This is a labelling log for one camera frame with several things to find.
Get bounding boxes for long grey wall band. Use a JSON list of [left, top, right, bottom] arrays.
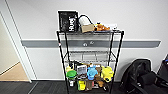
[[21, 39, 162, 49]]

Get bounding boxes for small cardboard box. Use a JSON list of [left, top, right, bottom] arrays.
[[80, 23, 96, 34]]

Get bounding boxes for black wire shelf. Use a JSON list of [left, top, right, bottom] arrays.
[[55, 29, 125, 94]]

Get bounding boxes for white bag with blue handle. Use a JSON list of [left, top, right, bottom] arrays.
[[78, 14, 96, 31]]

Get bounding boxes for black office chair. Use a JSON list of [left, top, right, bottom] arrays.
[[118, 58, 168, 94]]

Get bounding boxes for wall sockets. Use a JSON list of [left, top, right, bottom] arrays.
[[82, 40, 95, 47]]

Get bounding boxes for white bottle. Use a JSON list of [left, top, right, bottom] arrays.
[[68, 79, 75, 88]]

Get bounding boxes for grey printed box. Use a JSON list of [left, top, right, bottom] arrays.
[[76, 64, 89, 80]]

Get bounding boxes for orange plush toy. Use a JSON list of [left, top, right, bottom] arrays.
[[93, 22, 111, 33]]

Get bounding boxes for white door frame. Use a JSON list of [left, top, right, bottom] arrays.
[[0, 0, 33, 83]]

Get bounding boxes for small yellow toy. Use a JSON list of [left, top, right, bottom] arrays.
[[77, 79, 87, 92]]

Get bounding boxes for large yellow toy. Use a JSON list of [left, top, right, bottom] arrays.
[[100, 65, 115, 84]]

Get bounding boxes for black Huel bag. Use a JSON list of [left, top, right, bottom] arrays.
[[57, 10, 80, 34]]

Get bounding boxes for flat white box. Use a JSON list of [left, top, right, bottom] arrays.
[[106, 23, 120, 32]]

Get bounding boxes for blue toy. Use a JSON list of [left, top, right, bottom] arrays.
[[86, 66, 99, 81]]

